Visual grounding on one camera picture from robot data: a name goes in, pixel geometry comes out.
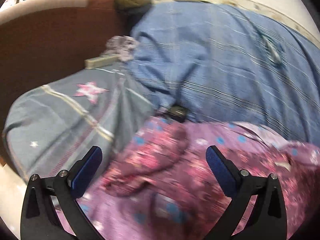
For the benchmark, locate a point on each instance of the black small device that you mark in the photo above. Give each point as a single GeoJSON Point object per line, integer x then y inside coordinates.
{"type": "Point", "coordinates": [176, 113]}

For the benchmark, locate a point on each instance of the blue plaid quilt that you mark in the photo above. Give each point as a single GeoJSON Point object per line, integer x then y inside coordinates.
{"type": "Point", "coordinates": [222, 63]}

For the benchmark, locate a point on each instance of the maroon floral patterned garment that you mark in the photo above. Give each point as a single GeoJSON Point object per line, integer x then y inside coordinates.
{"type": "Point", "coordinates": [161, 187]}

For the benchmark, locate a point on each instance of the dark red headboard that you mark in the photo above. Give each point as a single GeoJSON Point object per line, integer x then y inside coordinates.
{"type": "Point", "coordinates": [46, 40]}

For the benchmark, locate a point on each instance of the beige flat box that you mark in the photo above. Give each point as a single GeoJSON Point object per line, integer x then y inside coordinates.
{"type": "Point", "coordinates": [100, 61]}

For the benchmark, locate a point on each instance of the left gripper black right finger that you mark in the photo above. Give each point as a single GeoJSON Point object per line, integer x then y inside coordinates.
{"type": "Point", "coordinates": [257, 209]}

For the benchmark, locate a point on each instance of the small lilac crumpled cloth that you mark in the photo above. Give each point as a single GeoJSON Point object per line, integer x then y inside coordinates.
{"type": "Point", "coordinates": [122, 47]}

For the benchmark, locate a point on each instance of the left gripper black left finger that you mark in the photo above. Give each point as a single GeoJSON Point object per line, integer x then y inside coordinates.
{"type": "Point", "coordinates": [39, 219]}

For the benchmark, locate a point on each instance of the grey star pillow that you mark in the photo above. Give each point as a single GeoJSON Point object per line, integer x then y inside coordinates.
{"type": "Point", "coordinates": [52, 126]}

